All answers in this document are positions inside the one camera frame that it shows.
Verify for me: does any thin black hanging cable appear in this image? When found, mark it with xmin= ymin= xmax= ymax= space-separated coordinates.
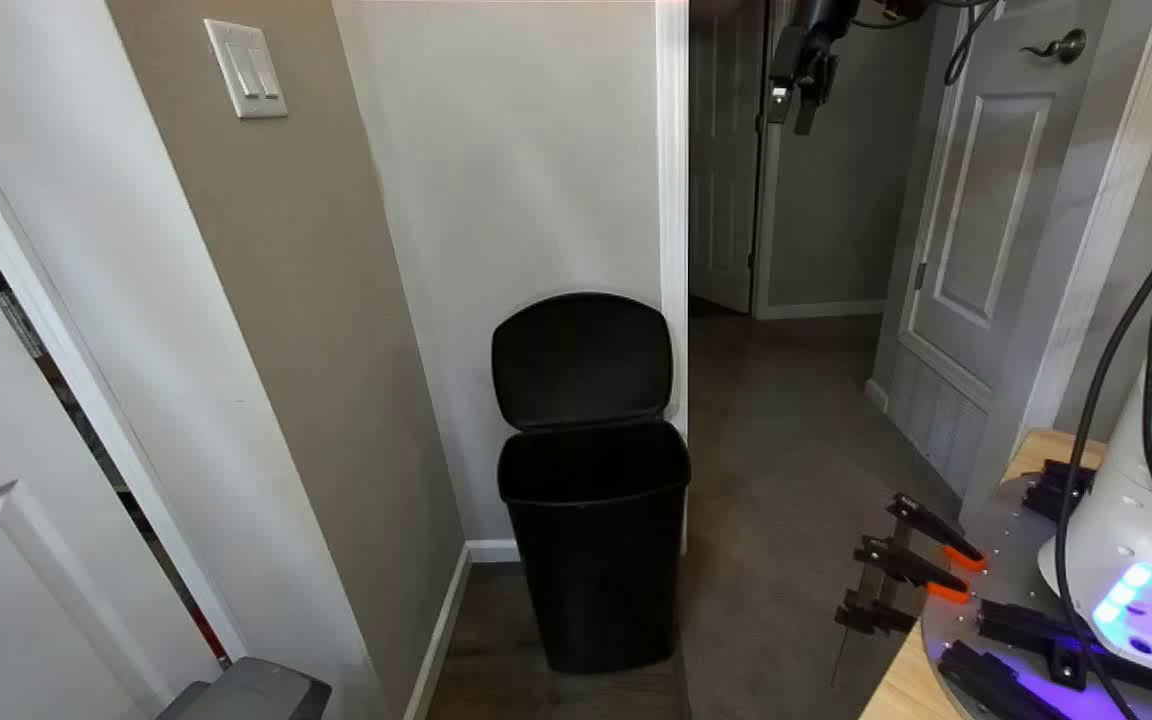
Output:
xmin=941 ymin=0 xmax=1006 ymax=86

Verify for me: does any white hallway door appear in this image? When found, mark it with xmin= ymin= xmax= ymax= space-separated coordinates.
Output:
xmin=688 ymin=0 xmax=765 ymax=318

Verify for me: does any black mounting clamp on table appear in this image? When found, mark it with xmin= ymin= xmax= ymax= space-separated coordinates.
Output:
xmin=931 ymin=636 xmax=1072 ymax=720
xmin=970 ymin=594 xmax=1102 ymax=686

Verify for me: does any small black clamp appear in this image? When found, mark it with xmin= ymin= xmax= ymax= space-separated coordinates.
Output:
xmin=831 ymin=587 xmax=923 ymax=641

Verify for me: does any white closet door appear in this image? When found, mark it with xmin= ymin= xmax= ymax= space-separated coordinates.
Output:
xmin=0 ymin=203 xmax=229 ymax=720

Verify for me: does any white panel door with handle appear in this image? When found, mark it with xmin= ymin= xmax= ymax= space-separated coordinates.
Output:
xmin=866 ymin=0 xmax=1115 ymax=500

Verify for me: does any dark metal door lever handle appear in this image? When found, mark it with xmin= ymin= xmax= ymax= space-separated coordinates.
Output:
xmin=1019 ymin=23 xmax=1088 ymax=68

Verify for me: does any black plastic trash bin body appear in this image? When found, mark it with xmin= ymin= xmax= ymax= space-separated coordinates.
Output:
xmin=495 ymin=421 xmax=694 ymax=680

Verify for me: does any large black round pan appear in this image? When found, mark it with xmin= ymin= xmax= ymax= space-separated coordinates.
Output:
xmin=489 ymin=291 xmax=680 ymax=434

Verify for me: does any black clamp with orange tip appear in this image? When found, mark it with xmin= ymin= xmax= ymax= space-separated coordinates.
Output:
xmin=846 ymin=533 xmax=978 ymax=611
xmin=883 ymin=486 xmax=991 ymax=578

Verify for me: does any white light switch plate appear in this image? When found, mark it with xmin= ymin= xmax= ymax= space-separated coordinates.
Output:
xmin=198 ymin=16 xmax=293 ymax=123

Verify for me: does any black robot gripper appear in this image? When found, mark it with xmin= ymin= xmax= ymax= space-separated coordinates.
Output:
xmin=769 ymin=0 xmax=862 ymax=141

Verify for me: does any black bracket at robot base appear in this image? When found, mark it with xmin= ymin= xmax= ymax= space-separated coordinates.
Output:
xmin=1019 ymin=454 xmax=1102 ymax=526

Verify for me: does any grey plastic object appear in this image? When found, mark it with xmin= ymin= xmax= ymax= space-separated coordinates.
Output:
xmin=150 ymin=652 xmax=335 ymax=720

